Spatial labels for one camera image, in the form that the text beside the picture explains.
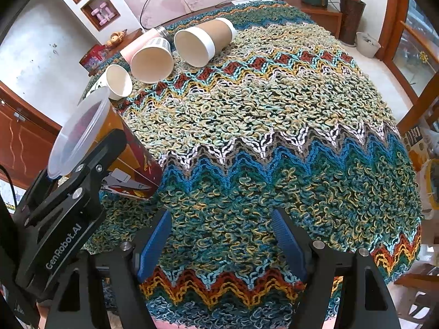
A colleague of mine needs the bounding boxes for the pink dumbbells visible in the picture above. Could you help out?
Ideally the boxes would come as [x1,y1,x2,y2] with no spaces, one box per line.
[92,5,112,24]

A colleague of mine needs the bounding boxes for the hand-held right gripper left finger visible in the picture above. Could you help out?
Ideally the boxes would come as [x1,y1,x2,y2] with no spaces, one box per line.
[44,209,173,329]

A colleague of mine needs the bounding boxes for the yellow cardboard box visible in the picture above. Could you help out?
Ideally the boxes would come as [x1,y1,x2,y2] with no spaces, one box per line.
[403,123,430,172]

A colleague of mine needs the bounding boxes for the wooden chair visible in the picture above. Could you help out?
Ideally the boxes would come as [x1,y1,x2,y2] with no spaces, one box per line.
[394,270,439,329]

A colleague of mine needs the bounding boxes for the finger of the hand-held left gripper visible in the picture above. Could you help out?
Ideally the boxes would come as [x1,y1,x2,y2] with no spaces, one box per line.
[24,131,128,227]
[15,169,58,214]

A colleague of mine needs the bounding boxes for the pink bottle with clear cap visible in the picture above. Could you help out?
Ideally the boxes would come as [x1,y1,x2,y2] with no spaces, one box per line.
[120,25,170,64]

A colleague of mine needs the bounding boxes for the clear plastic cup red print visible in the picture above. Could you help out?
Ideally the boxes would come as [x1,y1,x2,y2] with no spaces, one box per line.
[47,86,163,200]

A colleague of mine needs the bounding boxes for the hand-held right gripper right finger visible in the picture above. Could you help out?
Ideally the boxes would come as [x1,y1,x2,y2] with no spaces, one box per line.
[271,207,402,329]

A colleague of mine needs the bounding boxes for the white bucket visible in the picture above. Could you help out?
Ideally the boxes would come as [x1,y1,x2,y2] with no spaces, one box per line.
[356,32,382,59]

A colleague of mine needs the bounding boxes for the paper cup with brown sleeve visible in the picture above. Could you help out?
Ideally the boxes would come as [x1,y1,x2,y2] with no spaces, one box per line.
[174,17,237,67]

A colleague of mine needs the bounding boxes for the colourful crocheted blanket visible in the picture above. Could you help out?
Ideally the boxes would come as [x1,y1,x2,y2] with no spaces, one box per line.
[80,0,423,325]

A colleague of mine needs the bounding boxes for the small white paper cup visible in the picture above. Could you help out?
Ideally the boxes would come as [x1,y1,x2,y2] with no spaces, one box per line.
[86,64,134,101]

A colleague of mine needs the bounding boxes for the white paper cup dotted print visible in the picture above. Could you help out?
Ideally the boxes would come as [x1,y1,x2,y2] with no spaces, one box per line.
[130,37,175,83]

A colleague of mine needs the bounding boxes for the red tin box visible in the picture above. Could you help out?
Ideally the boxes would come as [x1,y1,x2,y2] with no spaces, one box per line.
[80,45,110,76]

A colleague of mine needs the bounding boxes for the black cable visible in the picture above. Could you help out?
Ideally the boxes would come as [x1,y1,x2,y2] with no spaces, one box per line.
[139,0,159,30]

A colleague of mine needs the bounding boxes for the wooden glass door frame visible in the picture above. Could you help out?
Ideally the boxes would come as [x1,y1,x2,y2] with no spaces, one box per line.
[383,0,439,136]

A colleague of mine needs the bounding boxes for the bowl of fruit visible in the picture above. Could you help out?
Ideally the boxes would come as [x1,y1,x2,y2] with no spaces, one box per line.
[105,29,128,49]

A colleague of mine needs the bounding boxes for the dark wicker bin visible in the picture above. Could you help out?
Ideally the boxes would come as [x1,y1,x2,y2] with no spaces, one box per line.
[339,0,367,46]

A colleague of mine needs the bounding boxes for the wooden cupboard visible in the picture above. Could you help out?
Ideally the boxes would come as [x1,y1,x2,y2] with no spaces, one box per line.
[0,80,62,189]

